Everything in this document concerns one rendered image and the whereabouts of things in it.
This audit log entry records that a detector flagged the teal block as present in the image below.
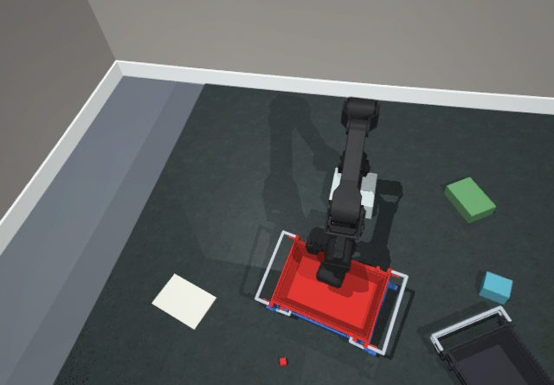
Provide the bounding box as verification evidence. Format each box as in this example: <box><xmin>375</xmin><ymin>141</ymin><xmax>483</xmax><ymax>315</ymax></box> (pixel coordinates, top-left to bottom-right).
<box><xmin>479</xmin><ymin>272</ymin><xmax>512</xmax><ymax>305</ymax></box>

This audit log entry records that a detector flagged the green rectangular block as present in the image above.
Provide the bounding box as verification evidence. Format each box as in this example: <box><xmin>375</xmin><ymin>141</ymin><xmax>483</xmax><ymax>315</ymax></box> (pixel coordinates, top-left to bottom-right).
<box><xmin>444</xmin><ymin>177</ymin><xmax>496</xmax><ymax>223</ymax></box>

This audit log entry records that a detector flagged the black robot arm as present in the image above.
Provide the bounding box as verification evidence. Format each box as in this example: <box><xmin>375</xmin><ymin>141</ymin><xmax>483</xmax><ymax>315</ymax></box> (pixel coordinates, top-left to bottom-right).
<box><xmin>306</xmin><ymin>97</ymin><xmax>380</xmax><ymax>274</ymax></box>

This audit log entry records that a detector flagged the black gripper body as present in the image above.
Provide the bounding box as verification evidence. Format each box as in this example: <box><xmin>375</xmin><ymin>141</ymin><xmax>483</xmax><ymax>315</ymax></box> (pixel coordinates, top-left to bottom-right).
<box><xmin>316</xmin><ymin>239</ymin><xmax>356</xmax><ymax>289</ymax></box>

